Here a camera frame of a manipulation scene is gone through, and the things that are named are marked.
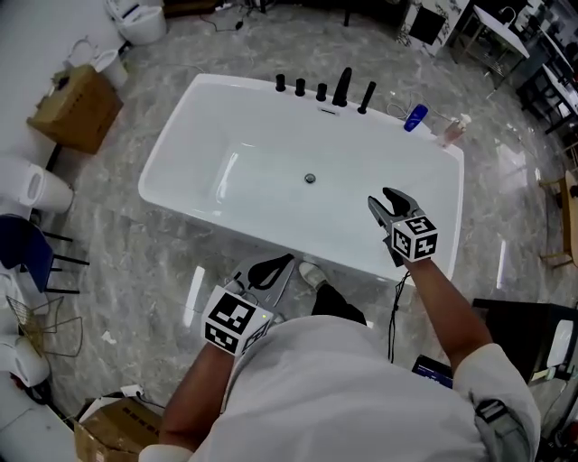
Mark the black cabinet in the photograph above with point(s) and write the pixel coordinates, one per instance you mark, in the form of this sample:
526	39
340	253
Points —
519	334

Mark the open brown cardboard box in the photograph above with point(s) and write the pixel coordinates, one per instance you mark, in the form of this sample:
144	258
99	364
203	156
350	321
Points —
117	428

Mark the black bathtub faucet spout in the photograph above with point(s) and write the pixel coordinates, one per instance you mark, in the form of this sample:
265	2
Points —
342	85

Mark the white cylindrical fixture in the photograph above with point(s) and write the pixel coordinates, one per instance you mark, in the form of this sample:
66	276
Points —
34	187

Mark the person's white shirt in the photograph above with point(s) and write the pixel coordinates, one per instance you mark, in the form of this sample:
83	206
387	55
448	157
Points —
343	397

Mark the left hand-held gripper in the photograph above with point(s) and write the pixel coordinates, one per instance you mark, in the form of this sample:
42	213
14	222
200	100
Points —
235	322

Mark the black overflow plate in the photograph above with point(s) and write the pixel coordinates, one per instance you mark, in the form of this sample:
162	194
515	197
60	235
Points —
329	109

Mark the person's black trousers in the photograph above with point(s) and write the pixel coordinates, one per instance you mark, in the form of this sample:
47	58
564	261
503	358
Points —
336	304

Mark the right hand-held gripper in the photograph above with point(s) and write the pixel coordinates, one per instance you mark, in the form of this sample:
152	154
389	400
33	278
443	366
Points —
415	237

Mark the white bathtub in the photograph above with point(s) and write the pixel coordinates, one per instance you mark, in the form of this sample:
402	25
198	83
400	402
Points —
253	135

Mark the closed brown cardboard box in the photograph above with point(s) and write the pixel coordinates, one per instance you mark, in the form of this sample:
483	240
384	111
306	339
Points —
77	108

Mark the white ceramic fixture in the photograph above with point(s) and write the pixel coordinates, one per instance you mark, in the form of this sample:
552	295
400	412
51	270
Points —
20	361

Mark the blue bottle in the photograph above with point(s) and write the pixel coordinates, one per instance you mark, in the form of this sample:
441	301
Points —
416	117

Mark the white metal frame table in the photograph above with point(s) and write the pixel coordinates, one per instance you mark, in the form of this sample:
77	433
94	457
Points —
496	31

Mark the person's right forearm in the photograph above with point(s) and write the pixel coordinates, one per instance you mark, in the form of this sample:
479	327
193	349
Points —
444	311

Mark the blue device box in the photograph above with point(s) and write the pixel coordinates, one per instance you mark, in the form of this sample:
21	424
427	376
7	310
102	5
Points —
433	372

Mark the tall black faucet knob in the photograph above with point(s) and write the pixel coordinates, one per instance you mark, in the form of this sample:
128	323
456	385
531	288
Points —
280	82

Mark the blue chair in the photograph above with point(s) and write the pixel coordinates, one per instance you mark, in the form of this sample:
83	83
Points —
27	250

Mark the person's left forearm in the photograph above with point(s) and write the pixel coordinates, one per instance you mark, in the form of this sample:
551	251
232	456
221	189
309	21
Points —
196	392

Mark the wooden stool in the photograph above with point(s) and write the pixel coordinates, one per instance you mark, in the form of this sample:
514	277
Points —
566	216

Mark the person's white shoe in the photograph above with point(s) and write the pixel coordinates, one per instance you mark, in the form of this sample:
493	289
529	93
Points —
311	273

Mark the marble patterned panel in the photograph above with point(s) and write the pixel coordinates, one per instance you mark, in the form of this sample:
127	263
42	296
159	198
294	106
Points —
429	24

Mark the black bathtub drain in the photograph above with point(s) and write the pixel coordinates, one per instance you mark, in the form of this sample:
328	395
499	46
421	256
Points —
310	178

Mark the pink soap dispenser bottle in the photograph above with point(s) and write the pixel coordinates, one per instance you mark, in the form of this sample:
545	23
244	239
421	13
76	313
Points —
453	132

